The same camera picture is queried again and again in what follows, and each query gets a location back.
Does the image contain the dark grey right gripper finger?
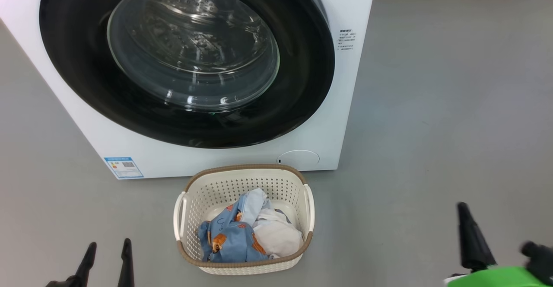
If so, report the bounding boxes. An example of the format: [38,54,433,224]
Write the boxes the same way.
[458,202,498,273]
[520,241,553,286]

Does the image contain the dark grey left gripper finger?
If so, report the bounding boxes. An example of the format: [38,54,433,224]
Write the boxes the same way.
[118,238,135,287]
[45,242,97,287]

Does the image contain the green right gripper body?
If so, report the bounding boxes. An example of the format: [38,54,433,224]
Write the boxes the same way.
[444,266,550,287]

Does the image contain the blue garment with orange patches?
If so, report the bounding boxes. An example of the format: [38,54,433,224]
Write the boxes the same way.
[197,208,270,263]

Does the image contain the pale blue garment small prints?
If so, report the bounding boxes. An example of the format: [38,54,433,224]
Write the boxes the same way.
[222,188,271,227]

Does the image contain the white cloth garment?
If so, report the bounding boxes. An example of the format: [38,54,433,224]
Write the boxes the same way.
[253,208,304,259]

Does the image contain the black round glass washer door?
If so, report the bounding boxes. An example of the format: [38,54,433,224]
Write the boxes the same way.
[39,0,336,149]

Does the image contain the cream perforated laundry basket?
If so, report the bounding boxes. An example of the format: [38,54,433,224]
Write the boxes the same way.
[173,164,315,275]

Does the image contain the white front-load washing machine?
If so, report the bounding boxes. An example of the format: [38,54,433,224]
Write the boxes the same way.
[0,0,378,180]

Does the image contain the blue energy label sticker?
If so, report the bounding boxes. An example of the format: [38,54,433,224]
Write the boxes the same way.
[104,156,144,179]

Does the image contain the round white filter cover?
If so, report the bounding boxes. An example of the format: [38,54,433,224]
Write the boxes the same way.
[276,150,321,169]

